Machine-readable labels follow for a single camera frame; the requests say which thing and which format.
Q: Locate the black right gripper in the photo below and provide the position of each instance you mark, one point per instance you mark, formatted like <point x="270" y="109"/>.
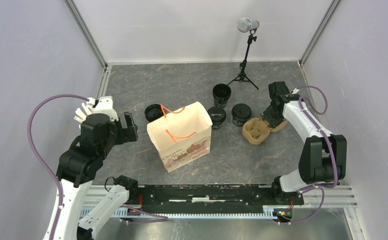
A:
<point x="273" y="122"/>

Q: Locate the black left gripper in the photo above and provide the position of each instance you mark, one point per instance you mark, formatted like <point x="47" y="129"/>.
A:
<point x="128" y="133"/>

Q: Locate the black cup lid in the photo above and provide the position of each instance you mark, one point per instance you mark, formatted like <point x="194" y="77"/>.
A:
<point x="217" y="114"/>
<point x="241" y="111"/>

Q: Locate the single black coffee cup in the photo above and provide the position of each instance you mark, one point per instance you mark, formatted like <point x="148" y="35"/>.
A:
<point x="239" y="121"/>

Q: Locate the paper takeout bag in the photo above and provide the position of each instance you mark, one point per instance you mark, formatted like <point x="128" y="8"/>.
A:
<point x="181" y="136"/>

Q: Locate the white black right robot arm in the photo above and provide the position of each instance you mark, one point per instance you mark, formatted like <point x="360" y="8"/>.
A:
<point x="322" y="162"/>

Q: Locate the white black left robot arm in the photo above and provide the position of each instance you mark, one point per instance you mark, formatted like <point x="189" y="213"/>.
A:
<point x="77" y="169"/>

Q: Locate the stack of black lids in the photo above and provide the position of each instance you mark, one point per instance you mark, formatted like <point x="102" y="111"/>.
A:
<point x="153" y="112"/>

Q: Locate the white straws in cup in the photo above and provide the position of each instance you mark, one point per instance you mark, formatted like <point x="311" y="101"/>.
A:
<point x="84" y="111"/>

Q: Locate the stack of black cups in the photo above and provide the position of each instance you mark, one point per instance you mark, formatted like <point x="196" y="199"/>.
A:
<point x="221" y="94"/>

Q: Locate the microphone on black tripod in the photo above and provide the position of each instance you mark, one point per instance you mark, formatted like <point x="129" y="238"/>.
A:
<point x="246" y="25"/>

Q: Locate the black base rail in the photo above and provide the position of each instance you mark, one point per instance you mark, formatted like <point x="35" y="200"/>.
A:
<point x="213" y="201"/>

